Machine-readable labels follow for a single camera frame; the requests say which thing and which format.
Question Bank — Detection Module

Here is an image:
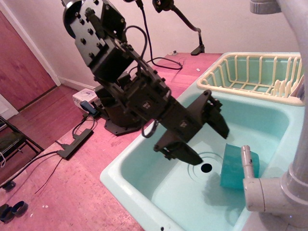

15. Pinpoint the mint green toy sink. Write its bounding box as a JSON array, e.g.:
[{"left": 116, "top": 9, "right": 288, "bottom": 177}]
[{"left": 100, "top": 51, "right": 308, "bottom": 231}]

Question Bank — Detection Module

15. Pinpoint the thin black wire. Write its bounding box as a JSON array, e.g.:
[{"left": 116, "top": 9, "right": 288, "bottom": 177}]
[{"left": 35, "top": 158, "right": 64, "bottom": 194}]

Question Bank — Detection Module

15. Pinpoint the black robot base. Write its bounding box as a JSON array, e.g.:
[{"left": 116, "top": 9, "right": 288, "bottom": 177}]
[{"left": 94, "top": 85, "right": 149, "bottom": 136}]

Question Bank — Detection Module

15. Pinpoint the white cardboard box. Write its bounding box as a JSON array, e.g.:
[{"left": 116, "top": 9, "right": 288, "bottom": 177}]
[{"left": 72, "top": 89, "right": 98, "bottom": 112}]

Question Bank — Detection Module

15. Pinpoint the black folding chair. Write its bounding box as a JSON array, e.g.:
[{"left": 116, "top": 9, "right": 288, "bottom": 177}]
[{"left": 0, "top": 117, "right": 45, "bottom": 192}]

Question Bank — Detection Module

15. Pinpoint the black camera gooseneck mount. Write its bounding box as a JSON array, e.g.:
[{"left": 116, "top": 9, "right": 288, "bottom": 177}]
[{"left": 152, "top": 0, "right": 205, "bottom": 56}]

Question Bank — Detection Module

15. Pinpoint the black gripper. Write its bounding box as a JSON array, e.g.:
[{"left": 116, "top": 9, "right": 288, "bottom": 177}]
[{"left": 154, "top": 90, "right": 230, "bottom": 166}]

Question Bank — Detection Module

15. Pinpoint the teal plastic cup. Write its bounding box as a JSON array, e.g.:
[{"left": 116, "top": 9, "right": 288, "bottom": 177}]
[{"left": 220, "top": 144, "right": 244, "bottom": 190}]

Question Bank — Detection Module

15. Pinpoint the grey toy faucet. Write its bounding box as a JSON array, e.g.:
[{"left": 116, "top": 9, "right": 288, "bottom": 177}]
[{"left": 241, "top": 0, "right": 308, "bottom": 228}]

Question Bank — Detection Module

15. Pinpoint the blue adapter plug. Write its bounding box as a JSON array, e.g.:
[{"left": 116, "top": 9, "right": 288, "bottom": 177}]
[{"left": 80, "top": 101, "right": 99, "bottom": 116}]

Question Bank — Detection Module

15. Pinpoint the black ring right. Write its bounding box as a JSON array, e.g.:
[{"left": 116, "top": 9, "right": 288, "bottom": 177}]
[{"left": 11, "top": 201, "right": 29, "bottom": 218}]

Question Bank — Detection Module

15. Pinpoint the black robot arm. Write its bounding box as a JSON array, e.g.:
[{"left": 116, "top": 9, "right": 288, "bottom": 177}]
[{"left": 62, "top": 0, "right": 229, "bottom": 165}]

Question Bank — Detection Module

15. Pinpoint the black ring left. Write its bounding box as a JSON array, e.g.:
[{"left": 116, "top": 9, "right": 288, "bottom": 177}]
[{"left": 0, "top": 204, "right": 13, "bottom": 222}]

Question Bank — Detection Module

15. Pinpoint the black ring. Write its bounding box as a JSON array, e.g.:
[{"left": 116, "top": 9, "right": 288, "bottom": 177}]
[
  {"left": 11, "top": 201, "right": 29, "bottom": 218},
  {"left": 0, "top": 204, "right": 13, "bottom": 222}
]

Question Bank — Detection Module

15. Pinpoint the thick black cable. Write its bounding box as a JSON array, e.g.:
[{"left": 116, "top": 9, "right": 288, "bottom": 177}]
[{"left": 0, "top": 150, "right": 61, "bottom": 189}]

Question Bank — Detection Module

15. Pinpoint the black usb hub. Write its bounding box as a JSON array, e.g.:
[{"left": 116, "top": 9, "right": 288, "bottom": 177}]
[{"left": 56, "top": 128, "right": 94, "bottom": 161}]

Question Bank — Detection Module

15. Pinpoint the wooden door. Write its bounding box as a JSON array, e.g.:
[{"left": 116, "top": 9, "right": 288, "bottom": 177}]
[{"left": 0, "top": 13, "right": 56, "bottom": 111}]

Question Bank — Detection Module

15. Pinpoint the cream dish drying rack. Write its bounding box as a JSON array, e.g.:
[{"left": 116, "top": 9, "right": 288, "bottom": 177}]
[{"left": 197, "top": 52, "right": 305, "bottom": 106}]

